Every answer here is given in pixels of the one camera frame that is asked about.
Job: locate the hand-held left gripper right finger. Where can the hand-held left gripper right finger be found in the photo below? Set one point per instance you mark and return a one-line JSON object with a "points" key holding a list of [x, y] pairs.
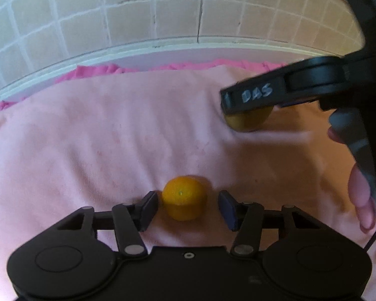
{"points": [[225, 207]]}

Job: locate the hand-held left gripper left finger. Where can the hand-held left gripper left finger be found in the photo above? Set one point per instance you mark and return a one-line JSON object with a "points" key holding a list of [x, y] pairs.
{"points": [[148, 208]]}

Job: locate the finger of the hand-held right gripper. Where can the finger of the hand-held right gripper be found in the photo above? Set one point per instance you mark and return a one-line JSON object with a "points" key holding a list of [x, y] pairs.
{"points": [[253, 95]]}

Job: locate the orange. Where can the orange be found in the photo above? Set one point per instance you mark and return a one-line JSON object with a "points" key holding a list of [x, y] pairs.
{"points": [[183, 200]]}

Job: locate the person's right hand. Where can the person's right hand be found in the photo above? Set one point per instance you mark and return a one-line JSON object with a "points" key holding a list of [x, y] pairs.
{"points": [[362, 194]]}

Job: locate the light pink cloth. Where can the light pink cloth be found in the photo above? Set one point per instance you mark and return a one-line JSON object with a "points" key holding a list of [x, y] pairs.
{"points": [[97, 138]]}

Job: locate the magenta cloth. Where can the magenta cloth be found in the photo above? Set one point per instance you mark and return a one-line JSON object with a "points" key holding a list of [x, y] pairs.
{"points": [[91, 70]]}

